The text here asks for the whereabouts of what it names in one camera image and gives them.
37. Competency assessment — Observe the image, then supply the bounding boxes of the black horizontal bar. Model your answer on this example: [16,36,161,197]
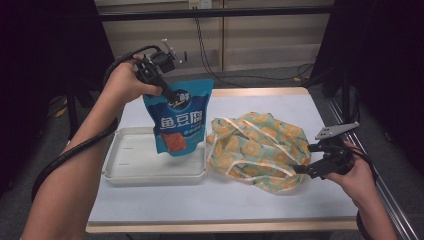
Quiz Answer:
[98,5,334,22]

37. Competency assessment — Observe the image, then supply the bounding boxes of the metal floor rail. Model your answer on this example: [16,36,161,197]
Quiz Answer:
[326,98,424,240]

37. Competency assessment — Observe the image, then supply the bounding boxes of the white wall outlet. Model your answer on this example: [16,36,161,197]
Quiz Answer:
[188,0,213,10]

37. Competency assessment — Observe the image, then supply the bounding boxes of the person's right hand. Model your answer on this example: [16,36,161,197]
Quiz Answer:
[323,139,378,203]

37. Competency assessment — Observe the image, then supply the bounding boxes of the dark curtain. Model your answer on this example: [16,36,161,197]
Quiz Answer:
[313,0,424,174]
[0,0,116,198]

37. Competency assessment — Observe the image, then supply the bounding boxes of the person's left hand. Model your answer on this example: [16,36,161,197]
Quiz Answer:
[102,54,164,108]

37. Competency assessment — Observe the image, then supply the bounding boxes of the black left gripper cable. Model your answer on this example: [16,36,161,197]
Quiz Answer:
[30,44,163,203]

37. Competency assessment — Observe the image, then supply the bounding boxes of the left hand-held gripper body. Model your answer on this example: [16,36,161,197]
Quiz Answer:
[134,38,188,86]

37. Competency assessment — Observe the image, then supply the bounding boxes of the dark metal stand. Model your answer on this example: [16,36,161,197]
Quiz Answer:
[64,89,83,141]

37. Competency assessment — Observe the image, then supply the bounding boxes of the blue food pouch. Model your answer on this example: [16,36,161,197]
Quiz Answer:
[142,78,215,158]

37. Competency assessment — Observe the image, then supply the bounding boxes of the thin black floor cable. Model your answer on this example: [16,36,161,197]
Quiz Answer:
[194,17,318,83]

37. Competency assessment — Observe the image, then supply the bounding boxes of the white plastic tray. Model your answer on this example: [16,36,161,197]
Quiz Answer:
[100,125,209,187]

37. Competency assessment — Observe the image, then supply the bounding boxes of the lemon print cloth bag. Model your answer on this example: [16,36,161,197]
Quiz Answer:
[205,111,313,194]

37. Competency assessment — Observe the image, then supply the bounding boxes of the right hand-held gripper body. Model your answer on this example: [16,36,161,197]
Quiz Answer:
[306,121,362,179]

